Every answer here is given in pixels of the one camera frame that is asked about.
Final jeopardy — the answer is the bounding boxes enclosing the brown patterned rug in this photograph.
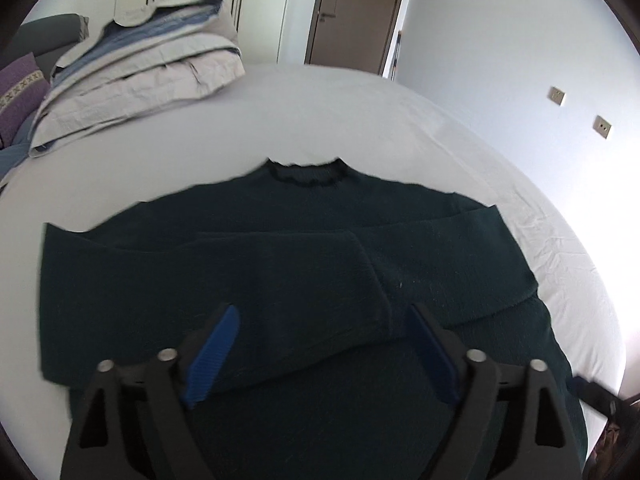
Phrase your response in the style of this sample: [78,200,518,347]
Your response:
[587,394,640,476]

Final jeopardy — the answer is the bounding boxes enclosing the grey sofa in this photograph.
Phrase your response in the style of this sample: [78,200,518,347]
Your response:
[0,13,90,81]

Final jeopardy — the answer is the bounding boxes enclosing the blue bedsheet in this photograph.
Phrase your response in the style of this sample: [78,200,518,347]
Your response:
[0,141,32,188]

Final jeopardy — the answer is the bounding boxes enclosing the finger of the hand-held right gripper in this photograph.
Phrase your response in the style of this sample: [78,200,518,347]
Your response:
[570,374,621,417]

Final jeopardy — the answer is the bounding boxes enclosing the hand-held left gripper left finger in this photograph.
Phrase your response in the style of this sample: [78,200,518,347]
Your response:
[60,302,241,480]

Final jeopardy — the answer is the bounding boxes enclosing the folded white and blue duvet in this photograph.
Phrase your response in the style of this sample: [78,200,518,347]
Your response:
[29,0,246,159]

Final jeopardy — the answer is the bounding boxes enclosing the dark green knit sweater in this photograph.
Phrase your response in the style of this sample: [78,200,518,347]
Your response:
[39,157,588,480]

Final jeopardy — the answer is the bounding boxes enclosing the brown door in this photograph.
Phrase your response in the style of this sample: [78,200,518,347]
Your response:
[305,0,413,77]

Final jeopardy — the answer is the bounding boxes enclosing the purple patterned cushion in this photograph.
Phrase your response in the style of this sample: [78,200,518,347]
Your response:
[0,51,51,148]

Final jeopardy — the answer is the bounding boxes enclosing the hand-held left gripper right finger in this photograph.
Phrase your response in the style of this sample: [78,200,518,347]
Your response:
[407,302,583,480]

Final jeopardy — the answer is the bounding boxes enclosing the bed with white sheet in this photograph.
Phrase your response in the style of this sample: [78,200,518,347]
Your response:
[0,62,628,480]

